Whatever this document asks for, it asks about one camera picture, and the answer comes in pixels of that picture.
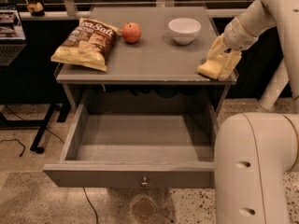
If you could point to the sea salt chips bag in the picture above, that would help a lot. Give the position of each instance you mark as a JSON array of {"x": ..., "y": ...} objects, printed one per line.
[{"x": 88, "y": 45}]

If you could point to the open grey top drawer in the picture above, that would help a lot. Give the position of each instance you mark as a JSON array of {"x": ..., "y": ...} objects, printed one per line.
[{"x": 117, "y": 138}]

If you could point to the red apple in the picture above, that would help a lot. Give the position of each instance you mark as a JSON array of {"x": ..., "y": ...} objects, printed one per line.
[{"x": 131, "y": 32}]

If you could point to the white ceramic bowl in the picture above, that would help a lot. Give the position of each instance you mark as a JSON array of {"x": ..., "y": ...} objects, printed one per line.
[{"x": 184, "y": 30}]

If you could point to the grey cabinet with top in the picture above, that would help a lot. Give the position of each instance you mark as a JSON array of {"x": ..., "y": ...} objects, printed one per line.
[{"x": 156, "y": 59}]

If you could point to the metal drawer knob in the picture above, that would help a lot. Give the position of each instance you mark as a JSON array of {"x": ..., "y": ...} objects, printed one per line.
[{"x": 144, "y": 183}]

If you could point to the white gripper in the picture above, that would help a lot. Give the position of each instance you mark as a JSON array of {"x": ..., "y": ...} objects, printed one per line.
[{"x": 239, "y": 37}]

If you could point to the black desk with legs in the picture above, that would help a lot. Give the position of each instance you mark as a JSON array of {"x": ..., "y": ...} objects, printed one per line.
[{"x": 30, "y": 79}]

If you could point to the laptop on left desk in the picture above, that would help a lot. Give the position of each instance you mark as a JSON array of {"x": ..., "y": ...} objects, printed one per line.
[{"x": 12, "y": 36}]

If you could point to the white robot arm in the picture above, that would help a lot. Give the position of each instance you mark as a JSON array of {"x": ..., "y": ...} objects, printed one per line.
[{"x": 253, "y": 151}]

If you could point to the small yellow black object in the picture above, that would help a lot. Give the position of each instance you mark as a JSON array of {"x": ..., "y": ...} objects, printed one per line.
[{"x": 36, "y": 9}]

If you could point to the yellow sponge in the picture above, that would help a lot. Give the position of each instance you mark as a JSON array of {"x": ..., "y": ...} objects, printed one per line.
[{"x": 212, "y": 68}]

